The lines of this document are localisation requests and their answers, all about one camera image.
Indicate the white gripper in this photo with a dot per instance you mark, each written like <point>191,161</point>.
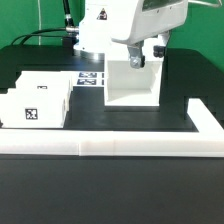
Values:
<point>132,21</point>

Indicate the white drawer cabinet box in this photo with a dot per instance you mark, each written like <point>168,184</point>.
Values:
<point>125,86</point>

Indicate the white front drawer tray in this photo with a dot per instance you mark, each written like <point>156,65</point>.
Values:
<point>33,109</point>

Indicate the white drawer tray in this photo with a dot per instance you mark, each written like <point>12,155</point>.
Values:
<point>33,109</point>
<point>50,79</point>

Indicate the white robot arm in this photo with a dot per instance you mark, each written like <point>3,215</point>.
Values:
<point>94,29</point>

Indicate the white rear drawer tray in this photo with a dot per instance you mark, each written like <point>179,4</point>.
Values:
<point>50,79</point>

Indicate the black raised platform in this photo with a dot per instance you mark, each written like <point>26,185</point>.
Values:
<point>186,74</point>

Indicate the white fiducial marker plate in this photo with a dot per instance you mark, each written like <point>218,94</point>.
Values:
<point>85,78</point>

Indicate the white L-shaped wall fence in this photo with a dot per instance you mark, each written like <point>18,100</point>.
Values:
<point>206,141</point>

